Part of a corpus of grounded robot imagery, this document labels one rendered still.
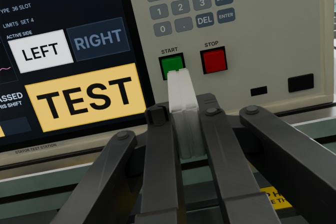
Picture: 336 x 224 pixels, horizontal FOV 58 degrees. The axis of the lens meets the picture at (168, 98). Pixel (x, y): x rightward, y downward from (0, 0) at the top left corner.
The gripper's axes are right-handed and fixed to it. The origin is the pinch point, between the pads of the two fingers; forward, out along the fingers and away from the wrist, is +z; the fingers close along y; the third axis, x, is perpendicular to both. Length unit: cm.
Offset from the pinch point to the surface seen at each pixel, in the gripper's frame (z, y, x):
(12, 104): 9.5, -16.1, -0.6
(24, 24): 9.6, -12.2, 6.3
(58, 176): 6.7, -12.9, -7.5
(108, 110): 9.5, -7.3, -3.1
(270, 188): 4.9, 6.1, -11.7
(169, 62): 9.0, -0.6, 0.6
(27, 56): 9.5, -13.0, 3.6
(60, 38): 9.6, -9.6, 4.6
